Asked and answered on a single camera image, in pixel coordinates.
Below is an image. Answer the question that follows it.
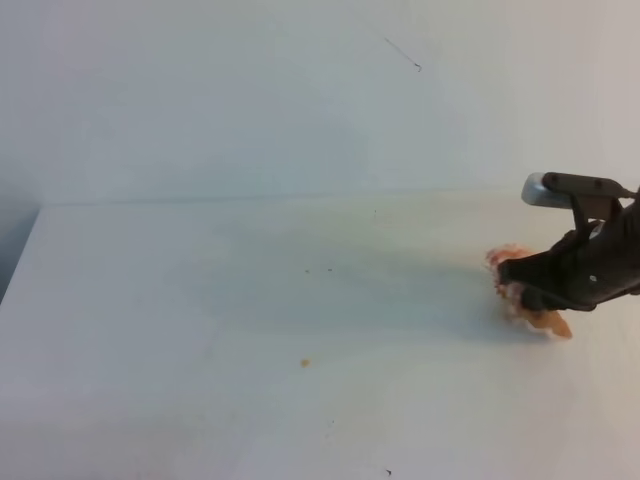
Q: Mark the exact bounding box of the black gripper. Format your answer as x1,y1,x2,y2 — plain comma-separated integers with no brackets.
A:
497,193,639,312

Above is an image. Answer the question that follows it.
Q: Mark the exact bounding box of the pink striped white rag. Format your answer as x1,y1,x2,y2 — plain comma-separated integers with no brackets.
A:
485,244,573,340

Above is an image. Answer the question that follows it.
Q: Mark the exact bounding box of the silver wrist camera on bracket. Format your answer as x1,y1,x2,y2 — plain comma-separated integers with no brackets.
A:
521,172,636,231

